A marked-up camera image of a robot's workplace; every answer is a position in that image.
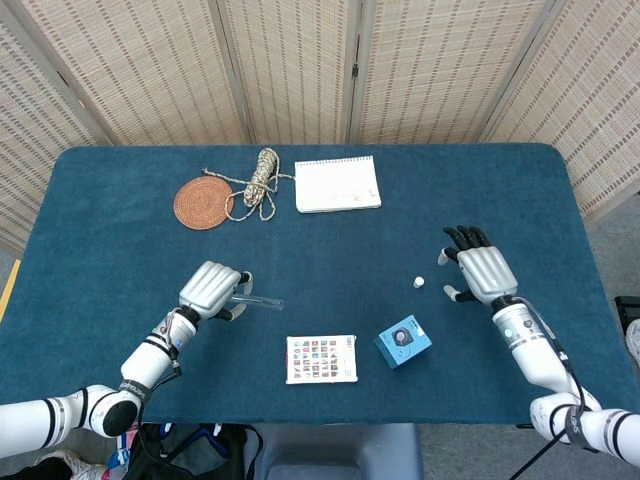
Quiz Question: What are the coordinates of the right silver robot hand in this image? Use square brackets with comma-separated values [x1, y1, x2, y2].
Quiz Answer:
[437, 225, 519, 305]

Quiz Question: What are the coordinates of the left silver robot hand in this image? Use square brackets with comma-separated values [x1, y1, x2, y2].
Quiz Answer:
[177, 260, 254, 321]

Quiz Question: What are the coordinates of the clear glass test tube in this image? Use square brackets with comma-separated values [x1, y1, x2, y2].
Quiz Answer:
[227, 294, 285, 311]

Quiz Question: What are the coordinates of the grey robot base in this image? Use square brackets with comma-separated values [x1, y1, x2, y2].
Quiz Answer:
[249, 423, 424, 480]

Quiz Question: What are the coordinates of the round brown woven coaster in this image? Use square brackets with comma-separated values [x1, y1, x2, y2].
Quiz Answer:
[173, 177, 235, 232]

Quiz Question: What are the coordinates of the light blue cardboard box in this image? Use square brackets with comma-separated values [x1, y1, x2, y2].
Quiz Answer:
[374, 314, 433, 370]

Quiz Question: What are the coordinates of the dark teal tablecloth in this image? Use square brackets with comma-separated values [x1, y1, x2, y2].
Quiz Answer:
[0, 143, 614, 426]

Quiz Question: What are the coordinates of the white box with picture grid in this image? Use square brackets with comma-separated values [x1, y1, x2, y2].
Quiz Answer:
[285, 334, 359, 386]

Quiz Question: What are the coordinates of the black box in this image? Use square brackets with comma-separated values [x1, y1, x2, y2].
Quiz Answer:
[613, 295, 640, 329]

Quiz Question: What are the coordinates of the pale round object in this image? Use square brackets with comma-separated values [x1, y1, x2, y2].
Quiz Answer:
[625, 318, 640, 361]

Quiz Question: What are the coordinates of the white spiral notebook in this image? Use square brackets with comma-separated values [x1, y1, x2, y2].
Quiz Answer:
[293, 155, 382, 215]

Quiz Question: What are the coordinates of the black backpack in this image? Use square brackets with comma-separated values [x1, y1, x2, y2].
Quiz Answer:
[134, 422, 264, 480]

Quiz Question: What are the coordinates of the colourful printed bag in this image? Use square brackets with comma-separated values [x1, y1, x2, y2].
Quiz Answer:
[107, 424, 141, 480]

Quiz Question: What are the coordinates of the yellow board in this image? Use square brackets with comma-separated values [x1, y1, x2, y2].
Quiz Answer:
[0, 258, 22, 321]

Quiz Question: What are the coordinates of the woven bamboo folding screen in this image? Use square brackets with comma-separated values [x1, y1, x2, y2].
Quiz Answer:
[0, 0, 640, 254]

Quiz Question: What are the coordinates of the white sneaker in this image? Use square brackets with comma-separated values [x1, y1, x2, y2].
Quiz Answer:
[34, 448, 109, 480]

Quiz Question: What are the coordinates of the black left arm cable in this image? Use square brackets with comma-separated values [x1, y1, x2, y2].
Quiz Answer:
[139, 344, 184, 416]

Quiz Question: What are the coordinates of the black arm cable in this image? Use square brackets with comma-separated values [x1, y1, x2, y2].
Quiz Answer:
[512, 297, 589, 480]
[139, 344, 184, 416]

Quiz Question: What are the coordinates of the beige braided rope bundle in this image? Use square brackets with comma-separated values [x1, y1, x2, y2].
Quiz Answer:
[201, 147, 296, 223]

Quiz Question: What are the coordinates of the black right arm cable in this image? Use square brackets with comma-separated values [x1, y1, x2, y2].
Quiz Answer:
[512, 297, 589, 480]

